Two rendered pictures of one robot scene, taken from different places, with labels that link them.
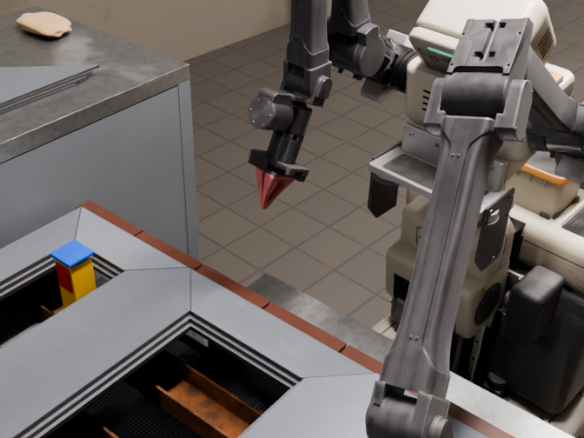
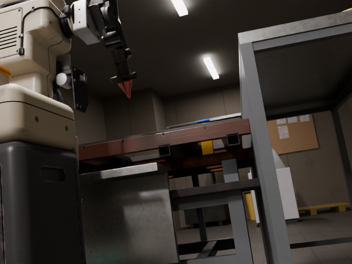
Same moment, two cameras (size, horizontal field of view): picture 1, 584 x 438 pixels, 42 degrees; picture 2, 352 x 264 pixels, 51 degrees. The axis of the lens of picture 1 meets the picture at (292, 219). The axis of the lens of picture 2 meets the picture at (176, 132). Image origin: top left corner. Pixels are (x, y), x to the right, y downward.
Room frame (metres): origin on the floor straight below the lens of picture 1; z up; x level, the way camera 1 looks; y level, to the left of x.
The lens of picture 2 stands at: (2.61, -0.52, 0.52)
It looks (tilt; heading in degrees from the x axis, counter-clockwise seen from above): 11 degrees up; 151
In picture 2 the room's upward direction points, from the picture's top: 8 degrees counter-clockwise
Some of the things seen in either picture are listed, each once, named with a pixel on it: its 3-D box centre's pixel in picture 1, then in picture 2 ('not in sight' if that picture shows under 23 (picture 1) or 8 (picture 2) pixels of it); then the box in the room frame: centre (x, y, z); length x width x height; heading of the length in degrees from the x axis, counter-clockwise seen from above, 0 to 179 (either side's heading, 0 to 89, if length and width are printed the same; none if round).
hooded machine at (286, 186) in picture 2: not in sight; (271, 184); (-2.36, 3.89, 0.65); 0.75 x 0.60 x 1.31; 48
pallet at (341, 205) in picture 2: not in sight; (310, 210); (-2.99, 5.33, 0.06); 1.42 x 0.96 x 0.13; 48
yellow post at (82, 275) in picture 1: (79, 295); (207, 144); (1.16, 0.42, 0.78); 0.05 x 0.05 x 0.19; 53
